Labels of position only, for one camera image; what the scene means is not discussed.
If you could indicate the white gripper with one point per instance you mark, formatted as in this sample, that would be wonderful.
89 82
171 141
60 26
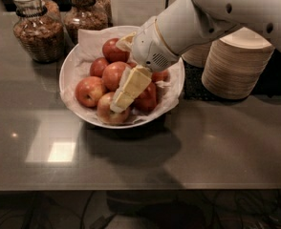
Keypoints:
150 50

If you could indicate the large red apple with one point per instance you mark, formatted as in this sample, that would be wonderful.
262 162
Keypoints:
112 74

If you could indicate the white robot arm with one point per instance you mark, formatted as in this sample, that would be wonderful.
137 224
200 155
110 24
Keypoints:
188 23

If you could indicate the small hidden red apple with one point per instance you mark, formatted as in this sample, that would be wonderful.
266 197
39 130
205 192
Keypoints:
132 64

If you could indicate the red apple at back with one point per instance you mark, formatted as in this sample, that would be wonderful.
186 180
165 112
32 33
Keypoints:
112 53

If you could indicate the small red apple left back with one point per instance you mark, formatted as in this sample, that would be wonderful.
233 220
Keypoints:
98 66

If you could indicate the yellow-red apple right back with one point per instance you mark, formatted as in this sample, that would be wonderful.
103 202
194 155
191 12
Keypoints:
160 76

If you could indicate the yellow-red apple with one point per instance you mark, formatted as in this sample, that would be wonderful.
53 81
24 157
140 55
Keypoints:
106 115
160 76

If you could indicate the white bowl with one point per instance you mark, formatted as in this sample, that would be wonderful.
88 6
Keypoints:
67 80

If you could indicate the dark red apple front right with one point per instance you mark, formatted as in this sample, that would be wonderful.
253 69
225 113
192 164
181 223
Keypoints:
147 101

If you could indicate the red-yellow apple front left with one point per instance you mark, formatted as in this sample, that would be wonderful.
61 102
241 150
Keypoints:
89 90

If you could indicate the yellow-red apple front centre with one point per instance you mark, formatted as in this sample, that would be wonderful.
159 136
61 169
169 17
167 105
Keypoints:
106 115

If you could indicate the white paper liner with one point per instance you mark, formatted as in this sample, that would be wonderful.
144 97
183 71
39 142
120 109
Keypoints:
89 42

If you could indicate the white napkin dispenser box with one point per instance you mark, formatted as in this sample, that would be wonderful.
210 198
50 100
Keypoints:
136 12

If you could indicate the glass granola jar middle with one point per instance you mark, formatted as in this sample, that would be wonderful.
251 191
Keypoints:
84 15

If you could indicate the stack of paper bowls rear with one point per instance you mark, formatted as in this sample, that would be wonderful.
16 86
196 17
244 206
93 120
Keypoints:
197 55

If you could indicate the stack of paper bowls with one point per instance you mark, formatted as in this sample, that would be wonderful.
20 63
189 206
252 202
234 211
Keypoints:
197 55
235 63

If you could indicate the glass granola jar left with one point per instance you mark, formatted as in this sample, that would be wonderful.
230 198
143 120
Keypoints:
39 32

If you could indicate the stack of paper bowls front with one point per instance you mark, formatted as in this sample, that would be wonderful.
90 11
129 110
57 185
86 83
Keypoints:
235 63

